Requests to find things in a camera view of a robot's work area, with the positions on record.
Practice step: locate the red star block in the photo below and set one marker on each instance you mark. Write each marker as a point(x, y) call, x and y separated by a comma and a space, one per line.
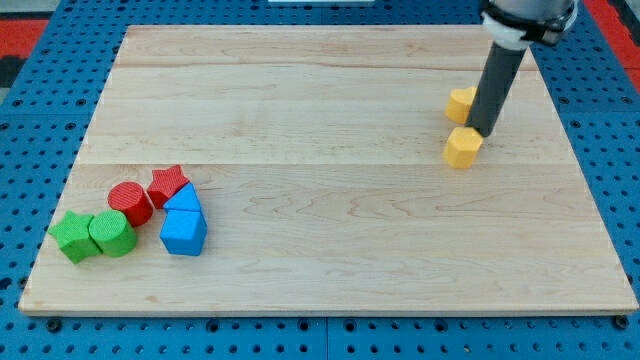
point(165, 184)

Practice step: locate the blue pentagon block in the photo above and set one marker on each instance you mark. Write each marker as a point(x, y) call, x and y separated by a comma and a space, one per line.
point(184, 232)

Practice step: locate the yellow hexagon block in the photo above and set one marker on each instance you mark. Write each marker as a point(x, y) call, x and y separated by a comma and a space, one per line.
point(462, 147)

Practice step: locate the green cylinder block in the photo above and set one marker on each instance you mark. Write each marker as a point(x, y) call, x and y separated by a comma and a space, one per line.
point(113, 233)

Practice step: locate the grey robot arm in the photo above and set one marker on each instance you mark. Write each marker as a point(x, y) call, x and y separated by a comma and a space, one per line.
point(514, 25)

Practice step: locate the red cylinder block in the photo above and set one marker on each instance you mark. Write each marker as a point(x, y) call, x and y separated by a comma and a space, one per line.
point(130, 198)

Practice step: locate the wooden board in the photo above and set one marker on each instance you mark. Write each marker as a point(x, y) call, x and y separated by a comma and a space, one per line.
point(316, 152)

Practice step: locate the green star block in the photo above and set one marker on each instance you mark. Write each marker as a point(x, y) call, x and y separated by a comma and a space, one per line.
point(73, 236)

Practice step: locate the yellow heart block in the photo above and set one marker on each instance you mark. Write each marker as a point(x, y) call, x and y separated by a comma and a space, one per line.
point(459, 104)

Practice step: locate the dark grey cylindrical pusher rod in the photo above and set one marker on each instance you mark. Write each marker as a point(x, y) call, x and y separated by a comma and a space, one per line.
point(498, 75)

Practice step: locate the blue triangle block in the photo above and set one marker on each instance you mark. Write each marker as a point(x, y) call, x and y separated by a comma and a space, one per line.
point(186, 199)

